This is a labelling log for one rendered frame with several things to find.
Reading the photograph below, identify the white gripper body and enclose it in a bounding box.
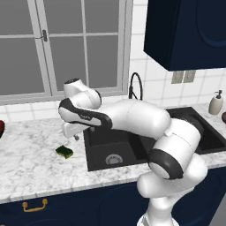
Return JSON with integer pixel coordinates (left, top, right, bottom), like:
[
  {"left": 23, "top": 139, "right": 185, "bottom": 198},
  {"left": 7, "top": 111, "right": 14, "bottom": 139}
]
[{"left": 61, "top": 121, "right": 95, "bottom": 139}]

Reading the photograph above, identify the green sponge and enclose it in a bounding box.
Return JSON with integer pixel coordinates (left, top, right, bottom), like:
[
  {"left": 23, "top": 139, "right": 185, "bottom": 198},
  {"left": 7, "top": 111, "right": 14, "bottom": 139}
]
[{"left": 55, "top": 144, "right": 74, "bottom": 160}]

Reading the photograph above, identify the black sink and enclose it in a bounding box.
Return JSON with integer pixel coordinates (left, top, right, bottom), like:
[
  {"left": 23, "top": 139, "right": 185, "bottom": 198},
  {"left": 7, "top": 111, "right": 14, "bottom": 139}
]
[{"left": 83, "top": 106, "right": 226, "bottom": 172}]

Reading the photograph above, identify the dark red pan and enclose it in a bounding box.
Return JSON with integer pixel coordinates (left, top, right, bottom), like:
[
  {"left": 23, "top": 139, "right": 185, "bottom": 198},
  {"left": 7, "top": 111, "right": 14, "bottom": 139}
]
[{"left": 0, "top": 119, "right": 6, "bottom": 139}]

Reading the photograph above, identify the navy drawer front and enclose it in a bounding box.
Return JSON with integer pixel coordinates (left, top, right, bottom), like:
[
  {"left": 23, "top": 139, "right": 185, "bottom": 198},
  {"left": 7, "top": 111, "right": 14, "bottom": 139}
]
[{"left": 0, "top": 188, "right": 100, "bottom": 226}]

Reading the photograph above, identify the navy cupboard door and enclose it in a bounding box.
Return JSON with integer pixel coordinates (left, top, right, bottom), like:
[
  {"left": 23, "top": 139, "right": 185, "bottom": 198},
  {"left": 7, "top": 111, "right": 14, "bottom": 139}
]
[
  {"left": 97, "top": 181, "right": 149, "bottom": 226},
  {"left": 171, "top": 166, "right": 226, "bottom": 226}
]

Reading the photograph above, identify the black curved tap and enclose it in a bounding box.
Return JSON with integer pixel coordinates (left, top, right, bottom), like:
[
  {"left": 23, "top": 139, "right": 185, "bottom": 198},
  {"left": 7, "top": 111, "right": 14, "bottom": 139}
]
[{"left": 128, "top": 72, "right": 144, "bottom": 102}]

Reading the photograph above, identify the grey framed window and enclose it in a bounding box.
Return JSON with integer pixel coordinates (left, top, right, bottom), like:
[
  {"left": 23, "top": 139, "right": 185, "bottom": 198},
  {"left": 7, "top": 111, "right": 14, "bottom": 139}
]
[{"left": 0, "top": 0, "right": 134, "bottom": 106}]

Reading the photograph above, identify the beige soap dispenser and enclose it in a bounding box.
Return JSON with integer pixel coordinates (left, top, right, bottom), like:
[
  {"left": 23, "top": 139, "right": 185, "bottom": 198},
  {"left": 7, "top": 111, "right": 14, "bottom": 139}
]
[{"left": 207, "top": 89, "right": 224, "bottom": 117}]

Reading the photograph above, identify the brass drawer handle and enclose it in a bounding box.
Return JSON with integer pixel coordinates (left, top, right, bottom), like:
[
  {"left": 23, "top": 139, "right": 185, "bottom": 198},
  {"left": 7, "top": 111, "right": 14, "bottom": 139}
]
[{"left": 21, "top": 198, "right": 49, "bottom": 213}]

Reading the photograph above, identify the grey window handle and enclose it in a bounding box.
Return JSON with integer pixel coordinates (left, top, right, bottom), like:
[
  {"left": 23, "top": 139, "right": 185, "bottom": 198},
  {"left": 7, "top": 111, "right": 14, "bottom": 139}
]
[{"left": 34, "top": 29, "right": 49, "bottom": 43}]

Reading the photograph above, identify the grey wall outlet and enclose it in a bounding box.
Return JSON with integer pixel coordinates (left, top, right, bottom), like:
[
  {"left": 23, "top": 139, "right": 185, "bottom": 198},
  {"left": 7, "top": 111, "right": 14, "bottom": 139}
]
[
  {"left": 171, "top": 70, "right": 185, "bottom": 85},
  {"left": 183, "top": 70, "right": 197, "bottom": 84}
]

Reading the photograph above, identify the navy wall cupboard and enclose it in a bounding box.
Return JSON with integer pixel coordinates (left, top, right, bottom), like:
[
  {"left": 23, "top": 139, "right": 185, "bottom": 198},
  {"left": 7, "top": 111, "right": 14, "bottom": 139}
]
[{"left": 143, "top": 0, "right": 226, "bottom": 72}]

